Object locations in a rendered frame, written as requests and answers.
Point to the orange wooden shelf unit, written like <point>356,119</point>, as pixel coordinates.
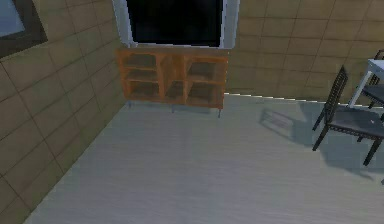
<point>173,78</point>

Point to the white table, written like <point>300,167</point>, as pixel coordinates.
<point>373,71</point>

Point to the dark framed window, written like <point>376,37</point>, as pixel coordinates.
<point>15,23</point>

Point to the black television set white frame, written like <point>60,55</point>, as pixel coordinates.
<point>175,21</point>

